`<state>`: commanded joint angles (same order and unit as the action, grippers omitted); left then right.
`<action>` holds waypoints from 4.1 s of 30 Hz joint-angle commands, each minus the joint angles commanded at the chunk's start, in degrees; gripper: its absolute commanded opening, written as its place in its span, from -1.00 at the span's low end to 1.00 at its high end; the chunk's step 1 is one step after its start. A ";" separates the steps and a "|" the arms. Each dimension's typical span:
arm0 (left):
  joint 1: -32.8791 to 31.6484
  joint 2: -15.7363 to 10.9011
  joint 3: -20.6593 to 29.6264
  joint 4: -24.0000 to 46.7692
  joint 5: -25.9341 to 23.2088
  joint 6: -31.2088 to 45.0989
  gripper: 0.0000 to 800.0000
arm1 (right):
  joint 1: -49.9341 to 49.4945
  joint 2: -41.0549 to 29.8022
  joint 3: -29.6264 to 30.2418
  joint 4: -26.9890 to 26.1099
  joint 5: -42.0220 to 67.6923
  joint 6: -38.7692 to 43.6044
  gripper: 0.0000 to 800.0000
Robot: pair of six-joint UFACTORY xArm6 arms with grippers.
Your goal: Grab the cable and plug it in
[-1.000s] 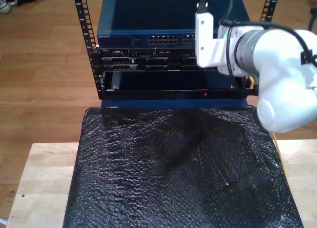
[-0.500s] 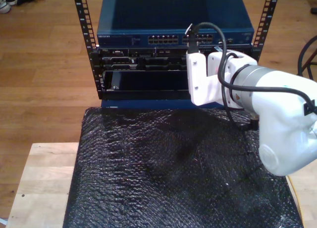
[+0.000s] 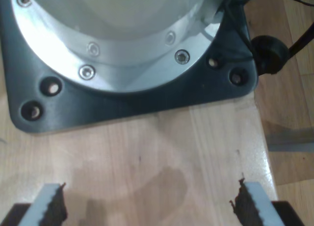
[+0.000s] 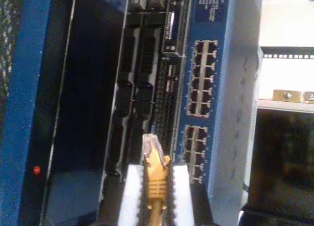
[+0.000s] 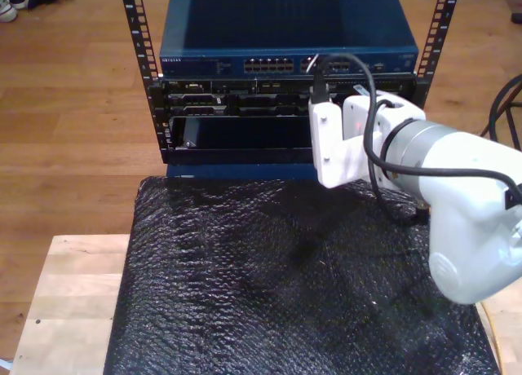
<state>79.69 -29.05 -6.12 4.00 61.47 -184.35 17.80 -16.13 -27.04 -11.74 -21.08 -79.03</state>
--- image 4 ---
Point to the dark cabinet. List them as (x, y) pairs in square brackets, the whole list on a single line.
[(282, 149)]

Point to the black rack server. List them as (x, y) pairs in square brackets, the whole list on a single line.
[(147, 64)]

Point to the brass bracket with screws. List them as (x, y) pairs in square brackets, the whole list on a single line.
[(279, 95)]

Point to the blue network switch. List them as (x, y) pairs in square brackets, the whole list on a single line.
[(208, 27)]

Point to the black rail with square holes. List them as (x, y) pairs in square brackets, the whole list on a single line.
[(282, 50)]

